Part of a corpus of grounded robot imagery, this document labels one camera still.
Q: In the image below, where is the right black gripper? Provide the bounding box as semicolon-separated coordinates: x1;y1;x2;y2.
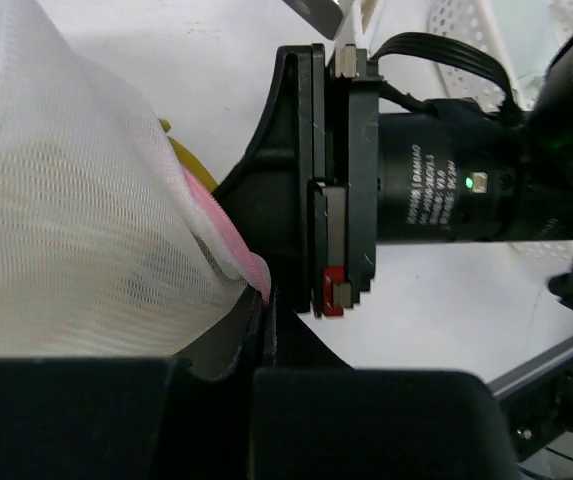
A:
333;9;573;341

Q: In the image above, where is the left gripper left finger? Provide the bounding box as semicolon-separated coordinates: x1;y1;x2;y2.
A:
172;287;265;383

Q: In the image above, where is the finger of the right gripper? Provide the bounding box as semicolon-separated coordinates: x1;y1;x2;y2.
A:
213;43;352;319

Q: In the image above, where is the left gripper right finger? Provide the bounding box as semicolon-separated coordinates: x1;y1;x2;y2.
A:
261;285;351;370

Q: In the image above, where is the yellow bra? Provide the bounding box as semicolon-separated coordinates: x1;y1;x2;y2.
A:
159;118;218;192

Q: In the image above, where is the white mesh laundry bag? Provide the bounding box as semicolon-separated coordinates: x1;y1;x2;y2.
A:
0;1;271;357

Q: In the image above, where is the white plastic basket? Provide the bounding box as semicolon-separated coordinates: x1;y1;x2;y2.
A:
355;0;573;261

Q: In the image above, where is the aluminium frame rail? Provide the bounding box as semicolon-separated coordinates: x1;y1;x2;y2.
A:
489;338;573;461

